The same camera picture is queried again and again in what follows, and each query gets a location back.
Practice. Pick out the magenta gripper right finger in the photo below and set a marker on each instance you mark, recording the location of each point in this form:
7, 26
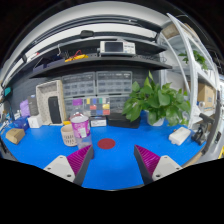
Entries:
153, 167

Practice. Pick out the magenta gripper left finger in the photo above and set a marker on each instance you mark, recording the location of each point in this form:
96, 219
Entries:
72, 168

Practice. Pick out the plastic water bottle purple label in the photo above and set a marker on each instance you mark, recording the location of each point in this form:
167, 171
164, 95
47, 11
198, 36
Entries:
81, 127

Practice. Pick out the beige ceramic mug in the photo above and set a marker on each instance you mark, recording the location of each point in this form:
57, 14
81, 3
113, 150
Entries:
68, 135

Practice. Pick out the blue table mat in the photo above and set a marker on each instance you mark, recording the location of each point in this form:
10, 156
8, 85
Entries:
110, 169

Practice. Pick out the white rectangular box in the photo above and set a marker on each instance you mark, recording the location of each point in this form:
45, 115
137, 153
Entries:
179, 136

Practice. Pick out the red round coaster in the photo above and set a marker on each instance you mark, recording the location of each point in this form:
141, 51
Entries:
106, 143

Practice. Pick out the white label box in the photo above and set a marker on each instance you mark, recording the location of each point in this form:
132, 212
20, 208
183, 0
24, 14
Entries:
98, 121

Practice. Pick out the black tool right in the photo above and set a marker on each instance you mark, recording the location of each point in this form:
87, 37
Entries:
200, 136

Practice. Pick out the black flat box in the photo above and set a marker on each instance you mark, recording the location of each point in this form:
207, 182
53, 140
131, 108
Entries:
119, 120

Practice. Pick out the small white cube box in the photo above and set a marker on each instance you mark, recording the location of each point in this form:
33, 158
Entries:
35, 121

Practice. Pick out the green potted plant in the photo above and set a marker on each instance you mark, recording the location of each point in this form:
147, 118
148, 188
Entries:
160, 101

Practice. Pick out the colourful parts organizer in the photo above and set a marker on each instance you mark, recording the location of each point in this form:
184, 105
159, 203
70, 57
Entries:
103, 105

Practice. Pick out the small cardboard box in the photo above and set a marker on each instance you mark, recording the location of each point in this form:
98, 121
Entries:
15, 135

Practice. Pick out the black phone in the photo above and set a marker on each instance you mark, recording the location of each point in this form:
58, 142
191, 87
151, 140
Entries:
54, 110

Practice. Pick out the blue box left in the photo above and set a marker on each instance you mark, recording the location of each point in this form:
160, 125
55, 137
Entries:
21, 123

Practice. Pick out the purple bag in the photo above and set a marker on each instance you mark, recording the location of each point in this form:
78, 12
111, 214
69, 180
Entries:
24, 107

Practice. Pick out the white perforated tray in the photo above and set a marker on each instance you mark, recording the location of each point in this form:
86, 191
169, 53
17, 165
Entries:
43, 92

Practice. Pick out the grey drawer organizer left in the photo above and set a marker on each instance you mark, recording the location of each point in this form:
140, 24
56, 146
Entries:
81, 84

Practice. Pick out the grey drawer organizer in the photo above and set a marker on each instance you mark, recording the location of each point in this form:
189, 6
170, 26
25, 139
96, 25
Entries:
81, 84
114, 82

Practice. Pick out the cardboard box on rack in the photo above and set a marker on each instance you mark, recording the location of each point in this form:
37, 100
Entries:
203, 96

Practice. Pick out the grey drawer organizer right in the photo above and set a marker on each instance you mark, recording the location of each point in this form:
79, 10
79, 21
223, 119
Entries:
114, 82

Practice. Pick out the white metal rack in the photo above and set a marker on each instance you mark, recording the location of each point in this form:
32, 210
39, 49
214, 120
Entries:
179, 37

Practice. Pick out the green plant on rack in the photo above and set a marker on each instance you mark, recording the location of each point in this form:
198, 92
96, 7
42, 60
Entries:
198, 58

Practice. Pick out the white oscilloscope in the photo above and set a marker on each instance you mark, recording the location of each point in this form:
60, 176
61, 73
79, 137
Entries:
117, 48

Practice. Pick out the black wall shelf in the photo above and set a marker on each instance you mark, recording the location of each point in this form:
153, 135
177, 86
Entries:
147, 56

